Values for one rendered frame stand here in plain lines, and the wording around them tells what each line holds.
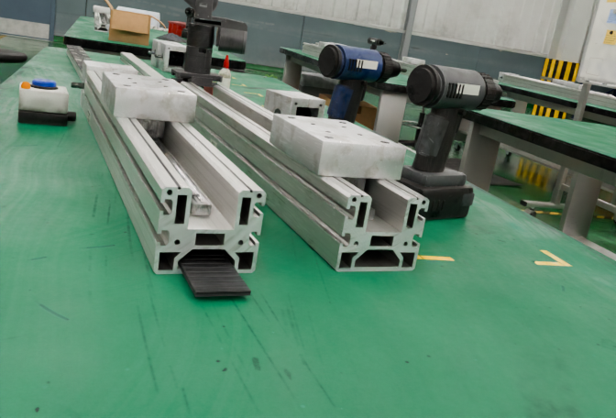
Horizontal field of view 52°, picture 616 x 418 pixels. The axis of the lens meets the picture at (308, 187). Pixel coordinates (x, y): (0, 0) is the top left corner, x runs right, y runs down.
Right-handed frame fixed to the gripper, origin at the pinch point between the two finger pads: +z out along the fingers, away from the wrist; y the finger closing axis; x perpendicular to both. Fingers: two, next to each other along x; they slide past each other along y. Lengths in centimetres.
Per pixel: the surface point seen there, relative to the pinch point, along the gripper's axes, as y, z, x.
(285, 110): 14.7, -5.1, -17.7
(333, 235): -6, -2, -82
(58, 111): -29.5, -2.2, -20.1
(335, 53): 13.1, -19.1, -39.6
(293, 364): -18, 0, -101
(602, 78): 294, -14, 146
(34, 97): -33.5, -4.3, -20.0
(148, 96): -20, -11, -52
